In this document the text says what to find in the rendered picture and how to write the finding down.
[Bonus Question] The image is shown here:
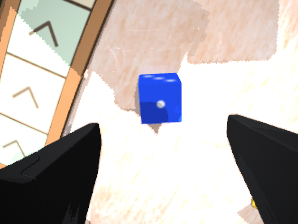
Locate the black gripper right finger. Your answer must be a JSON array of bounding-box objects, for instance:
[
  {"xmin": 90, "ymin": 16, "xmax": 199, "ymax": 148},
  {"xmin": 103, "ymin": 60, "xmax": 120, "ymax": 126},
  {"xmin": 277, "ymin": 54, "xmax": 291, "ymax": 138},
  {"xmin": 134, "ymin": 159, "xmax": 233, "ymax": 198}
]
[{"xmin": 226, "ymin": 113, "xmax": 298, "ymax": 224}]

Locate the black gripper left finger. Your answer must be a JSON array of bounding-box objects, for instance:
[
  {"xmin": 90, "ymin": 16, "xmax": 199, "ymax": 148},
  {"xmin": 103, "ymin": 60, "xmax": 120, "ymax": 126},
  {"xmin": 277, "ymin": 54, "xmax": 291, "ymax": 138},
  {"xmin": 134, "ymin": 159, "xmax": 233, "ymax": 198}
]
[{"xmin": 0, "ymin": 121, "xmax": 102, "ymax": 224}]

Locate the blue die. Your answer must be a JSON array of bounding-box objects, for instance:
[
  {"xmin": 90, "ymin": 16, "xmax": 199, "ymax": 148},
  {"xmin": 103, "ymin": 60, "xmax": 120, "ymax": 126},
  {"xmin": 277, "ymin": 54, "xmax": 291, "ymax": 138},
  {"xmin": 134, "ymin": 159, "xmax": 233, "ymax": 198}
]
[{"xmin": 138, "ymin": 73, "xmax": 182, "ymax": 124}]

